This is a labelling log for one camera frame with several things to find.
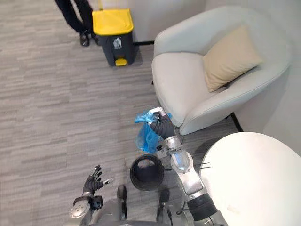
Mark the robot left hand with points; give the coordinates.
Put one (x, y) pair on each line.
(92, 183)

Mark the light grey armchair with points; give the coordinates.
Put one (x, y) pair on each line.
(211, 70)

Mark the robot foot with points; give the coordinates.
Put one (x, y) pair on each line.
(162, 202)
(122, 200)

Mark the small black round bin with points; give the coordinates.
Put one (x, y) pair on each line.
(147, 173)

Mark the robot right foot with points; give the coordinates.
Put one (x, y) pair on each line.
(162, 202)

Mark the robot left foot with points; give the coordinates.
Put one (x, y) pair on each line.
(122, 200)

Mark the blue plastic trash bag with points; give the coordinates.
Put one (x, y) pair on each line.
(146, 136)

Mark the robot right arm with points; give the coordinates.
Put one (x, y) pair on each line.
(188, 174)

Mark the large grey yellow-lidded trash can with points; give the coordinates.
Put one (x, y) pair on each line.
(115, 35)

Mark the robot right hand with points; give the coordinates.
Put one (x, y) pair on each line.
(162, 127)

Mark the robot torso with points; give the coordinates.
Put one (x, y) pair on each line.
(122, 214)

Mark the person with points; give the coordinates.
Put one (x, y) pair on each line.
(77, 18)

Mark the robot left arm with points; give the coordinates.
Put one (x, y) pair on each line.
(81, 207)

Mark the white round tea table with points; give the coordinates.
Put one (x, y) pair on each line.
(251, 181)

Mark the beige cushion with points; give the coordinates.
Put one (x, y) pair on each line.
(229, 58)

